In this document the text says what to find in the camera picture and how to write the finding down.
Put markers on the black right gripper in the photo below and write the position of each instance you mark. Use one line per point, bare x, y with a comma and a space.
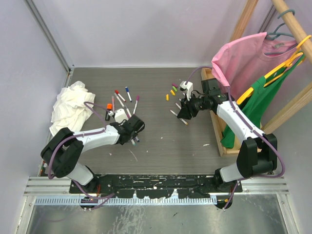
186, 109

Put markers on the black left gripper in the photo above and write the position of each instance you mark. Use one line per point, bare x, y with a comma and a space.
134, 135

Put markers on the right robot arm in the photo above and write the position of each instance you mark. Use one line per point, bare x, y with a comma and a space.
258, 151

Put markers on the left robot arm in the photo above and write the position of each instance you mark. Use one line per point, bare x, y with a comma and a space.
63, 151

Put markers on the orange capped black highlighter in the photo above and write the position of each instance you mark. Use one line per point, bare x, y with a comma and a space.
108, 111

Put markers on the blue capped white marker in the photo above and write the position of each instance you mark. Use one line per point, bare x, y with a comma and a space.
128, 93

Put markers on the red capped white marker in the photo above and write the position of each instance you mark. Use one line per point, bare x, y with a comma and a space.
120, 96

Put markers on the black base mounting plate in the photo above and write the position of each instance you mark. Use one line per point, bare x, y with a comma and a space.
153, 186

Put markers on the white crumpled cloth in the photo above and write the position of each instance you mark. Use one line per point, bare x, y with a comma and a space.
69, 110

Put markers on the green tank top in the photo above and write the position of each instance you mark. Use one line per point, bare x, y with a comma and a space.
255, 105

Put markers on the pink t-shirt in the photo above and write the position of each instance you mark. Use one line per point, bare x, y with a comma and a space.
240, 63

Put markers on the grey-blue clothes hanger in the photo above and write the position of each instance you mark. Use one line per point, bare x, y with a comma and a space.
271, 36

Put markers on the yellow clothes hanger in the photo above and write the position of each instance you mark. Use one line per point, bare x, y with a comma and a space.
278, 71

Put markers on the wooden hanging rod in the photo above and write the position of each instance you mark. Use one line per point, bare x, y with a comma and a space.
295, 28

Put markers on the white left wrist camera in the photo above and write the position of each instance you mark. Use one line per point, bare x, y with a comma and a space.
119, 115

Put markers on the white slotted cable duct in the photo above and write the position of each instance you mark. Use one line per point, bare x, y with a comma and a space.
78, 200

